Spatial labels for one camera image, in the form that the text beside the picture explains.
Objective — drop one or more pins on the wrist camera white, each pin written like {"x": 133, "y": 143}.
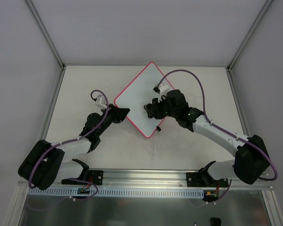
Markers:
{"x": 100, "y": 102}
{"x": 161, "y": 88}

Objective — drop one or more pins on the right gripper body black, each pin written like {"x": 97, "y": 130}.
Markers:
{"x": 157, "y": 109}

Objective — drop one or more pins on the pink framed whiteboard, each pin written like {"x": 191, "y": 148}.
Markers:
{"x": 138, "y": 93}

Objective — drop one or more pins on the aluminium frame post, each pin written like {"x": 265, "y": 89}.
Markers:
{"x": 36, "y": 16}
{"x": 254, "y": 25}

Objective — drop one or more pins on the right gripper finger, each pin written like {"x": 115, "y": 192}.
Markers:
{"x": 155, "y": 115}
{"x": 159, "y": 104}

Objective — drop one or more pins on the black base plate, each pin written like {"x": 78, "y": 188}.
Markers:
{"x": 193, "y": 179}
{"x": 96, "y": 177}

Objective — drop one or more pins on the right aluminium frame post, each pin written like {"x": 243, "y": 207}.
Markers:
{"x": 254, "y": 25}

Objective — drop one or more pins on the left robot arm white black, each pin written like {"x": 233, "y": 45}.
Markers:
{"x": 47, "y": 163}

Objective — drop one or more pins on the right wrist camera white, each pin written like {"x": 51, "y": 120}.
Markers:
{"x": 161, "y": 88}

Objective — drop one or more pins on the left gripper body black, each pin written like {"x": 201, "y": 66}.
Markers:
{"x": 115, "y": 114}

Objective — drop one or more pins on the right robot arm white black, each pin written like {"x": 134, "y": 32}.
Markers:
{"x": 250, "y": 155}

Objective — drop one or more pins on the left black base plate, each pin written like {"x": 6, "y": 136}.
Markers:
{"x": 96, "y": 177}

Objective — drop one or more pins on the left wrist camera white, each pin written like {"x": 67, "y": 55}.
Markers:
{"x": 100, "y": 102}

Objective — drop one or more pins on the white slotted cable duct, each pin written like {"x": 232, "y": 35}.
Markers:
{"x": 120, "y": 192}

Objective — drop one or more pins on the black bone-shaped eraser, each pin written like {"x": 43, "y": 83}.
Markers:
{"x": 148, "y": 108}

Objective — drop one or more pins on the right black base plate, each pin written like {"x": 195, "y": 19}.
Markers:
{"x": 193, "y": 179}

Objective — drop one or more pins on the black object bottom edge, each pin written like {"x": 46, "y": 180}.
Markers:
{"x": 215, "y": 221}

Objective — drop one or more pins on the aluminium mounting rail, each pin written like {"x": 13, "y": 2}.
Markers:
{"x": 165, "y": 179}

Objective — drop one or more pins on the left aluminium frame post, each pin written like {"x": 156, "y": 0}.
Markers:
{"x": 36, "y": 16}

